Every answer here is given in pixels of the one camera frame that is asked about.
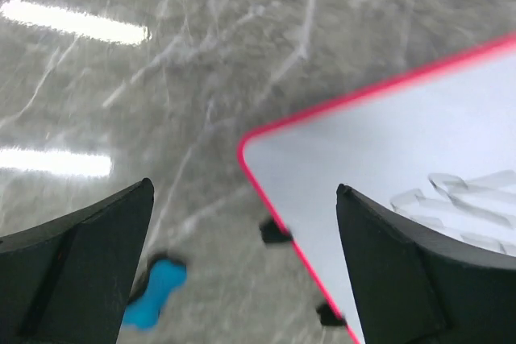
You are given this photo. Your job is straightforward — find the black board clip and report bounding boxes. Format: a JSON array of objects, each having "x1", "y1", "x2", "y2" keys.
[
  {"x1": 316, "y1": 302, "x2": 347, "y2": 327},
  {"x1": 259, "y1": 218, "x2": 293, "y2": 245}
]

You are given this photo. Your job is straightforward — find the black board clip near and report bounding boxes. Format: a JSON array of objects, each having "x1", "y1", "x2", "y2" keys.
[{"x1": 316, "y1": 302, "x2": 347, "y2": 327}]

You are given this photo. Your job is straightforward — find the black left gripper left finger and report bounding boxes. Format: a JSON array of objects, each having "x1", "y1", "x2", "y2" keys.
[{"x1": 1, "y1": 178, "x2": 154, "y2": 343}]

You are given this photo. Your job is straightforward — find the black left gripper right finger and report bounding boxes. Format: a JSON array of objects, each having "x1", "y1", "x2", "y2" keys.
[{"x1": 336, "y1": 184, "x2": 515, "y2": 343}]

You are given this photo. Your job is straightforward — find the black board clip far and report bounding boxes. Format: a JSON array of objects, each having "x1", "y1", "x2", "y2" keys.
[{"x1": 259, "y1": 218, "x2": 293, "y2": 245}]

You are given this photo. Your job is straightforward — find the pink framed whiteboard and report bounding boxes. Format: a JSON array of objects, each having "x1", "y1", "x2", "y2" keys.
[{"x1": 238, "y1": 35, "x2": 515, "y2": 343}]

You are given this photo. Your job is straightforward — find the blue whiteboard eraser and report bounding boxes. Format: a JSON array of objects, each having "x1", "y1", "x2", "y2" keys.
[{"x1": 122, "y1": 259, "x2": 187, "y2": 331}]

